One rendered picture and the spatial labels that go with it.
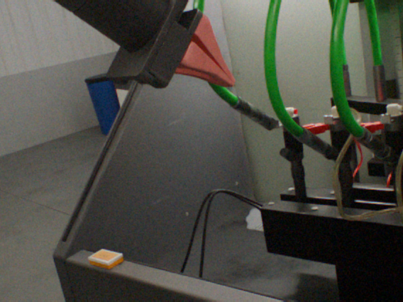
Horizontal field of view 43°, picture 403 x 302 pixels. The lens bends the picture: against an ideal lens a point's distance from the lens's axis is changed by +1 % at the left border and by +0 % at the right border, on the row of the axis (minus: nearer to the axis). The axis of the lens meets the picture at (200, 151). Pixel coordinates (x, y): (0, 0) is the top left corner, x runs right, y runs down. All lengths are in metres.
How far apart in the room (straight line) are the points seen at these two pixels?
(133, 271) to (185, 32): 0.46
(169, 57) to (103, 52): 7.63
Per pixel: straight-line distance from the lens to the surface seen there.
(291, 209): 0.81
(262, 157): 1.22
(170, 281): 0.74
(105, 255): 0.83
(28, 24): 7.56
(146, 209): 1.00
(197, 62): 0.43
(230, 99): 0.68
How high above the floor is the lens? 1.29
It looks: 15 degrees down
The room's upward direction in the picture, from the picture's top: 11 degrees counter-clockwise
